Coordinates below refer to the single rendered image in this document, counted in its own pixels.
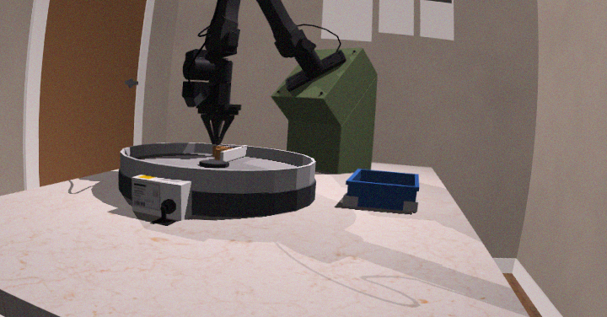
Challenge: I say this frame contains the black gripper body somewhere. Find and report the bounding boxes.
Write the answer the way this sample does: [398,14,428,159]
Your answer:
[196,82,241,116]

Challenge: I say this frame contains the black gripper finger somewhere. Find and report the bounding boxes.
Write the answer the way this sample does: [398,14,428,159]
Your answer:
[211,115,234,145]
[201,114,223,144]

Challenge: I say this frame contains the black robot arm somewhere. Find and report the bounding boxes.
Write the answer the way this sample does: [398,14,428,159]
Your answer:
[182,0,346,107]

